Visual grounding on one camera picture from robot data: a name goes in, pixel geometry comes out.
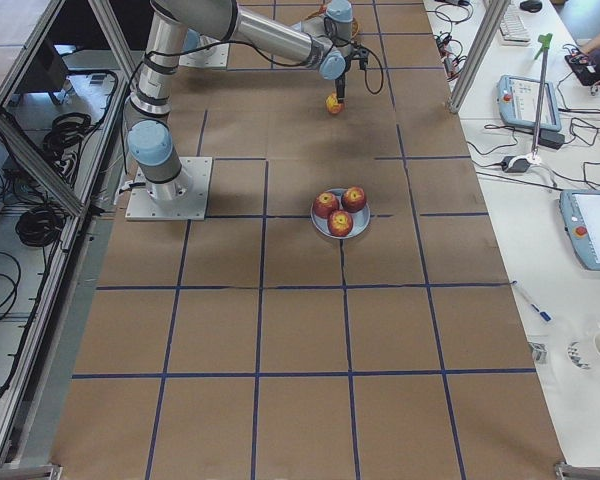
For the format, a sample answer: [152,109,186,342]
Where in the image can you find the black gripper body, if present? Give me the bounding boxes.
[334,52,353,85]

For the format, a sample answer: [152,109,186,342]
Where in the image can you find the red yellow apple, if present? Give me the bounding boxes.
[325,92,345,115]

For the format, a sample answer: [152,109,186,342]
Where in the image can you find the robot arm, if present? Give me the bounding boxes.
[125,1,357,201]

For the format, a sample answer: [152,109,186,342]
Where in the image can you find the woven wicker basket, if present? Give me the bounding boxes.
[307,3,360,37]

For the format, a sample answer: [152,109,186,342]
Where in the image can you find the red apple on plate far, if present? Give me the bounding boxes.
[340,186,367,214]

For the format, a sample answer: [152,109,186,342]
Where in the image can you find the red apple on plate side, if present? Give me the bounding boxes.
[312,191,340,219]

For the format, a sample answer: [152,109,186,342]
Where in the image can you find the light blue plate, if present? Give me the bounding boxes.
[310,186,371,239]

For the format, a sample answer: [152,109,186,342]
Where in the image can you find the red apple on plate near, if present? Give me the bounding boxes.
[327,210,354,238]

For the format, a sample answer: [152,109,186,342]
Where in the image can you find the far teach pendant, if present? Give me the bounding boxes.
[497,75,562,132]

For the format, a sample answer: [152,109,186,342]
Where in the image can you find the teach pendant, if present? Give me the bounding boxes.
[497,75,562,132]
[559,189,600,271]

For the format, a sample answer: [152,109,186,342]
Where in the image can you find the white keyboard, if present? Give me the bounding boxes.
[499,5,531,46]

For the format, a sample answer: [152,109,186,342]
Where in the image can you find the black computer mouse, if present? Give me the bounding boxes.
[519,0,543,13]

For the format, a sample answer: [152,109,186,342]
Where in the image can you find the pink selfie stick stand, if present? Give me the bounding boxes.
[507,33,553,173]

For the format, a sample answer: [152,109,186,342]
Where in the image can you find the black power adapter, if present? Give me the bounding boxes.
[538,129,565,150]

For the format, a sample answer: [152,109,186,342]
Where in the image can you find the near teach pendant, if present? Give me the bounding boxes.
[559,189,600,271]

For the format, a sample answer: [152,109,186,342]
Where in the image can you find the blue white pen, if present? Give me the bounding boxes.
[511,280,552,323]

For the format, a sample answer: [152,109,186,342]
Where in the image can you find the patterned tape roll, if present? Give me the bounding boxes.
[567,341,591,370]

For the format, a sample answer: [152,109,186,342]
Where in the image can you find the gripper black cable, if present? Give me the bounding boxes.
[352,42,385,95]

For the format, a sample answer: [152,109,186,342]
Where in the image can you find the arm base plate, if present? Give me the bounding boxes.
[125,157,213,221]
[179,29,229,69]

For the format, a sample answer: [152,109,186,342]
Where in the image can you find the aluminium frame post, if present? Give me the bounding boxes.
[447,0,509,114]

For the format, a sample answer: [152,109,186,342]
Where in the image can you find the coiled black cables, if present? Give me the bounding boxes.
[42,112,96,161]

